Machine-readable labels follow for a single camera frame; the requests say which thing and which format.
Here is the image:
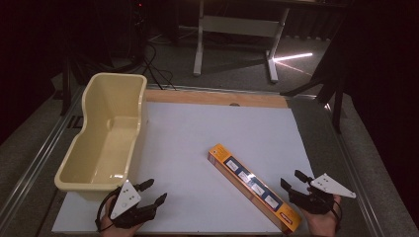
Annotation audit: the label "wooden board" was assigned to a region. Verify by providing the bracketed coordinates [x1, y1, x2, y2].
[144, 89, 290, 110]

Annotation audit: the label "cream plastic tub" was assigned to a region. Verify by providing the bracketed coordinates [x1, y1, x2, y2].
[53, 72, 148, 201]

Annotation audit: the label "black stand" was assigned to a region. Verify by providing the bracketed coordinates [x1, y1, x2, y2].
[280, 29, 351, 134]
[59, 48, 87, 117]

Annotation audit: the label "person's right hand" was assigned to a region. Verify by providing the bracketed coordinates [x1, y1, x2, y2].
[298, 195, 343, 237]

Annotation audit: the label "white metal table frame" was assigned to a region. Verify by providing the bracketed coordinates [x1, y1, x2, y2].
[193, 0, 292, 84]

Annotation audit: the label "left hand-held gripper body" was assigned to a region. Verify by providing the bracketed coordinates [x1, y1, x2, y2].
[109, 180, 158, 229]

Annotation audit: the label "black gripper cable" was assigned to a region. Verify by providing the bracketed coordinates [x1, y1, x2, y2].
[330, 202, 344, 231]
[94, 186, 124, 233]

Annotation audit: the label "black equipment tower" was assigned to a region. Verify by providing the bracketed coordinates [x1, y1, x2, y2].
[127, 0, 150, 65]

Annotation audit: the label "long orange box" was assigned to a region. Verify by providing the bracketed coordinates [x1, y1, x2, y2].
[207, 143, 303, 235]

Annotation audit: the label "metal rail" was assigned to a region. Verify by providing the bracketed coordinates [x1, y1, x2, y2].
[0, 86, 86, 229]
[324, 102, 385, 237]

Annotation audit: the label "person's left hand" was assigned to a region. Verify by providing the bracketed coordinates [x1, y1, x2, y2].
[98, 213, 143, 237]

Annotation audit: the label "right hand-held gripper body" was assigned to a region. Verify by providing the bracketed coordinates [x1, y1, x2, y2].
[289, 173, 357, 215]

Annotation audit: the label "black floor cables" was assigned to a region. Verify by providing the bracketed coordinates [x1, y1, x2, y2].
[140, 41, 178, 92]

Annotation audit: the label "white sheet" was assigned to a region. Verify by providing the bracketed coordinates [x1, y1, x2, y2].
[51, 101, 315, 235]

